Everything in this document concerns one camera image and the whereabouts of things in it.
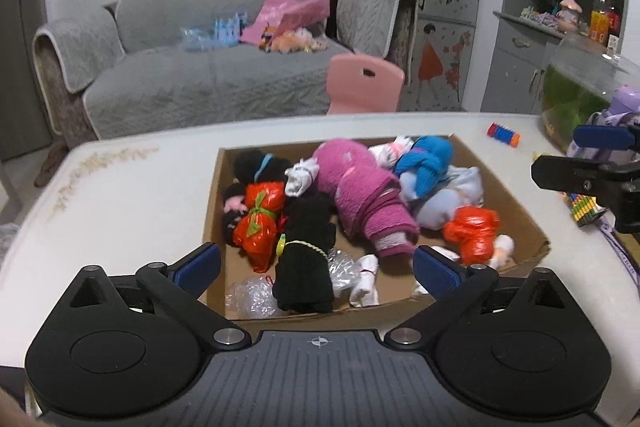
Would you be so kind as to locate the grey cabinet with shelves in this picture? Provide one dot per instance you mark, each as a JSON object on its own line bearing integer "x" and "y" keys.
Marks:
{"x": 515, "y": 57}

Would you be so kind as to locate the black sock bundle pink trim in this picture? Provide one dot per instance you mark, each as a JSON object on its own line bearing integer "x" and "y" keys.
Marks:
{"x": 230, "y": 209}

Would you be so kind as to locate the blue toy castle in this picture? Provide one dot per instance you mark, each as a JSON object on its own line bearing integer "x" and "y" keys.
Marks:
{"x": 227, "y": 29}

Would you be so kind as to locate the clear bluish plastic bag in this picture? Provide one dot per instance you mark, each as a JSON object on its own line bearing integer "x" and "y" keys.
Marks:
{"x": 195, "y": 38}

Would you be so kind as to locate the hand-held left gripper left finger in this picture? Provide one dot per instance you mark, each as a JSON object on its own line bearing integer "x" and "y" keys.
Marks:
{"x": 197, "y": 268}

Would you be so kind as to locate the colourful building block toy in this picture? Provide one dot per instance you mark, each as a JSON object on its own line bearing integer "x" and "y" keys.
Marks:
{"x": 582, "y": 207}

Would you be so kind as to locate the black sock bundle yellow band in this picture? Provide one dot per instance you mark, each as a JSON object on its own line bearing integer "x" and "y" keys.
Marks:
{"x": 305, "y": 267}

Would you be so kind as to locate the pink mushroom figurine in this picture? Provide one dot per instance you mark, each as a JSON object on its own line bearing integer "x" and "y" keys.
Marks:
{"x": 570, "y": 12}

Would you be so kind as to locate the white desktop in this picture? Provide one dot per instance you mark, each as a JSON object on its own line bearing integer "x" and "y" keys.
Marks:
{"x": 125, "y": 207}

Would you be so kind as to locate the pink fuzzy sock roll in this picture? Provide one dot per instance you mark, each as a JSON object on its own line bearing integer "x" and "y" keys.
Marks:
{"x": 365, "y": 202}

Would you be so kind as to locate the white sock bundle red band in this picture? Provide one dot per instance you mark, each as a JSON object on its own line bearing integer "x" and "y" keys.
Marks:
{"x": 365, "y": 287}

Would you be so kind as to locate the white sock bundle black band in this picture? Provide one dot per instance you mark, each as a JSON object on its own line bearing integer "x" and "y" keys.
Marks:
{"x": 302, "y": 174}

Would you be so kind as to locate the pink plastic chair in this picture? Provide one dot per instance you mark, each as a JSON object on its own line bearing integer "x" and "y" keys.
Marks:
{"x": 365, "y": 82}

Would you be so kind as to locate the white sock bundle pink band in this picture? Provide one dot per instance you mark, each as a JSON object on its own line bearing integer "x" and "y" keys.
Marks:
{"x": 390, "y": 152}

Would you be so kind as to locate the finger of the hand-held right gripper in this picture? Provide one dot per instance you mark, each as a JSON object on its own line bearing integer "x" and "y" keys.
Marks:
{"x": 565, "y": 172}
{"x": 602, "y": 137}

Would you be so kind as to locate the orange plastic bag bundle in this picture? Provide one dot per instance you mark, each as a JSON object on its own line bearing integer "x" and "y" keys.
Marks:
{"x": 472, "y": 229}

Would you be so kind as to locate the pink plastic bag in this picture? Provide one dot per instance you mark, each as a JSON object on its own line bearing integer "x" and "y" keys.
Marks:
{"x": 290, "y": 14}

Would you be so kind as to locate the glass fish tank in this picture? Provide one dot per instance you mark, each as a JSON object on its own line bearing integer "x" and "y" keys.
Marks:
{"x": 570, "y": 92}

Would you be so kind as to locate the shallow cardboard box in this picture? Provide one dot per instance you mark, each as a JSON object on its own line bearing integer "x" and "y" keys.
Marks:
{"x": 515, "y": 217}

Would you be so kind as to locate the pale grey-blue sock bundle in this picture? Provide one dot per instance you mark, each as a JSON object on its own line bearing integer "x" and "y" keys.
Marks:
{"x": 447, "y": 194}

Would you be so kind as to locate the orange drink bottle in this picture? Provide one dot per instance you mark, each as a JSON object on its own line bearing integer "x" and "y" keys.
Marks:
{"x": 600, "y": 12}

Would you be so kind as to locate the grey door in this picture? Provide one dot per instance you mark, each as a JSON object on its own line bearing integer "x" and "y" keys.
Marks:
{"x": 20, "y": 32}

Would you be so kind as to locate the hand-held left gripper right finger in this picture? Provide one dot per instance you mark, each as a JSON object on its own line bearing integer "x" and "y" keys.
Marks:
{"x": 440, "y": 272}

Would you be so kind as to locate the red-orange sock bundle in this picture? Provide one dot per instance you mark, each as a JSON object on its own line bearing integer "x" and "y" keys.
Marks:
{"x": 260, "y": 222}

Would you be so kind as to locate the colourful toy block stick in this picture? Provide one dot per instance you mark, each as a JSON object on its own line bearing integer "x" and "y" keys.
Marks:
{"x": 503, "y": 134}

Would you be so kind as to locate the black sock bundle blue band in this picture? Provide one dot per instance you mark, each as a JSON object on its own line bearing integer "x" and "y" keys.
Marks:
{"x": 252, "y": 164}

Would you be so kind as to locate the orange plush toys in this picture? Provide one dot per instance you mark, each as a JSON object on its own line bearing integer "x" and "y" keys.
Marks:
{"x": 290, "y": 42}

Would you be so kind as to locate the grey covered sofa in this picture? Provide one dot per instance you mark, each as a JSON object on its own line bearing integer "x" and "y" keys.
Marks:
{"x": 200, "y": 72}

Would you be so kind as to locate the grey fridge with flower stickers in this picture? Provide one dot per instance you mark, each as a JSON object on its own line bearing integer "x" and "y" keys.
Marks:
{"x": 440, "y": 7}

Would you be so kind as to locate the dark red bottle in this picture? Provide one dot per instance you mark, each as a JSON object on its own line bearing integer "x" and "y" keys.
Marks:
{"x": 615, "y": 19}

